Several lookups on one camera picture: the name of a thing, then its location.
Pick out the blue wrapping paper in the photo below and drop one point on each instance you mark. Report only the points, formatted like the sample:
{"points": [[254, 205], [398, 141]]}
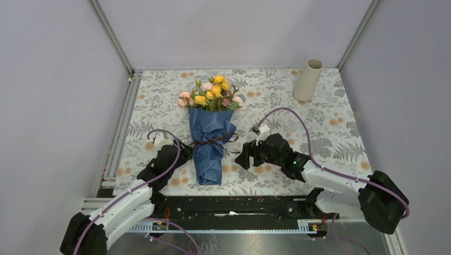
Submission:
{"points": [[205, 125]]}

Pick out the artificial flower bunch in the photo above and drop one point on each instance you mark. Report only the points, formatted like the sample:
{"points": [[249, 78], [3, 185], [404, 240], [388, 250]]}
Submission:
{"points": [[215, 95]]}

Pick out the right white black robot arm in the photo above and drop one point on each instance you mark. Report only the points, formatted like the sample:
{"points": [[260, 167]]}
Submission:
{"points": [[375, 198]]}

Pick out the brown ribbon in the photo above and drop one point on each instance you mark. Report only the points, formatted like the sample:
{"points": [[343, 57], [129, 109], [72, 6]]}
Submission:
{"points": [[218, 141]]}

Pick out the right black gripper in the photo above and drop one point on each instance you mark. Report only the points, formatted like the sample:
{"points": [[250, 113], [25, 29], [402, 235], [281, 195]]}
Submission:
{"points": [[249, 149]]}

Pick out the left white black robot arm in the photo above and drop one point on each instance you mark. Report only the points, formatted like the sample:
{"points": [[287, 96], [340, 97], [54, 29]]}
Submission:
{"points": [[96, 232]]}

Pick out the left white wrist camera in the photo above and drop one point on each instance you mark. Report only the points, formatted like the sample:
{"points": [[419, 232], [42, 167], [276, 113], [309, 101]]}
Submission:
{"points": [[156, 142]]}

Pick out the white slotted cable duct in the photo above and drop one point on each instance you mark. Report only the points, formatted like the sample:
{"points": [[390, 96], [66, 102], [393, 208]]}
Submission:
{"points": [[151, 227]]}

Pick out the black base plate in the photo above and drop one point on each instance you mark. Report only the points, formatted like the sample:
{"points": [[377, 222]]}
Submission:
{"points": [[238, 213]]}

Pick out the beige cylindrical vase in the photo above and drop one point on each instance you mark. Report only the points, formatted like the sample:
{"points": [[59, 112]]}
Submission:
{"points": [[305, 87]]}

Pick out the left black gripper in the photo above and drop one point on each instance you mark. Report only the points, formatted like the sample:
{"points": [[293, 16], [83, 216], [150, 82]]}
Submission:
{"points": [[186, 154]]}

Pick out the left aluminium frame post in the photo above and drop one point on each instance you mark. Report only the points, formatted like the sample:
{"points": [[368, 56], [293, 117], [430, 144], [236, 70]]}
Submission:
{"points": [[105, 24]]}

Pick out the floral patterned table mat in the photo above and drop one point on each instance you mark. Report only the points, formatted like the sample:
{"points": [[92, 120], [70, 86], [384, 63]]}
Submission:
{"points": [[324, 127]]}

